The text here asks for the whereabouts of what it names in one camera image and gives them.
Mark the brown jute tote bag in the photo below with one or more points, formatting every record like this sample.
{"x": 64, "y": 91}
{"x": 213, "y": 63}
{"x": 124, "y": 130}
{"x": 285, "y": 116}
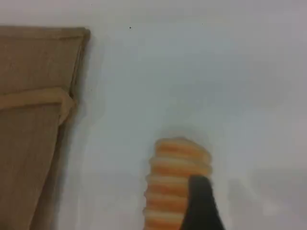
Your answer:
{"x": 28, "y": 143}

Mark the long ridged orange bread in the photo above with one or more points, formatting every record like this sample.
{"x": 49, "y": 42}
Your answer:
{"x": 168, "y": 167}

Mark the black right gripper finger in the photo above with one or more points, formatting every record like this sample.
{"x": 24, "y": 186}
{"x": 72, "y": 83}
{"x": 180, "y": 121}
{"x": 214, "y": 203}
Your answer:
{"x": 201, "y": 206}

